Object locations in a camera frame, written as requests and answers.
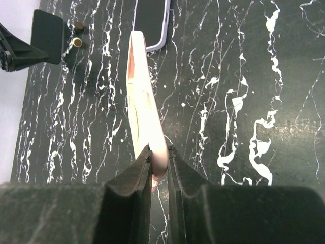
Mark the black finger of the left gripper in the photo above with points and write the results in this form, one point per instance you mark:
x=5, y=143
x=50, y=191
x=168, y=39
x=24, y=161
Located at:
x=47, y=35
x=16, y=54

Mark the phone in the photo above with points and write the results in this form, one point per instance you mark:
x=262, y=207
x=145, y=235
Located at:
x=151, y=17

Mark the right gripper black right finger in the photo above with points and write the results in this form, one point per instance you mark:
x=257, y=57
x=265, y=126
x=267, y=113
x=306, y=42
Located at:
x=203, y=212

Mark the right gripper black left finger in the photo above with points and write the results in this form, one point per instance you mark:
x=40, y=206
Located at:
x=114, y=212

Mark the pink phone case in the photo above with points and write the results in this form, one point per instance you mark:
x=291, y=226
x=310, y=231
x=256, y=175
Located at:
x=145, y=126

